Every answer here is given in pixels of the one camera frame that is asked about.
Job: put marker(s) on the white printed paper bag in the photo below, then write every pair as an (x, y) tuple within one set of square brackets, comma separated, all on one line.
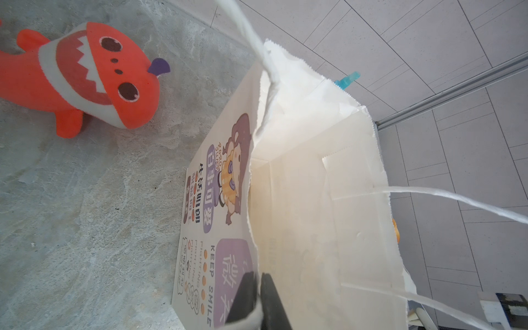
[(290, 182)]

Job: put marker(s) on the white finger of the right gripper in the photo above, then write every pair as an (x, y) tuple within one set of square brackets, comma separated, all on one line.
[(418, 318)]

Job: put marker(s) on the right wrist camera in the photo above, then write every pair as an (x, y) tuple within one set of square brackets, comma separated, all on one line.
[(508, 310)]

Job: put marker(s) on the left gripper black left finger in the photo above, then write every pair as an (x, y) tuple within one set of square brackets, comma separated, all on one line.
[(245, 298)]

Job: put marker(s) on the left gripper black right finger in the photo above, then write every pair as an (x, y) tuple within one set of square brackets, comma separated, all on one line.
[(274, 315)]

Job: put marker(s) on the red shark plush toy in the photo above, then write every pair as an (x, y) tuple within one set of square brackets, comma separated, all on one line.
[(94, 70)]

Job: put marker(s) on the teal small bottle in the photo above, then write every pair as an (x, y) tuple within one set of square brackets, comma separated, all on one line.
[(348, 80)]

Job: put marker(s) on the long loaf fake bread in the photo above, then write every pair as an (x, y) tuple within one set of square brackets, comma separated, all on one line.
[(397, 232)]

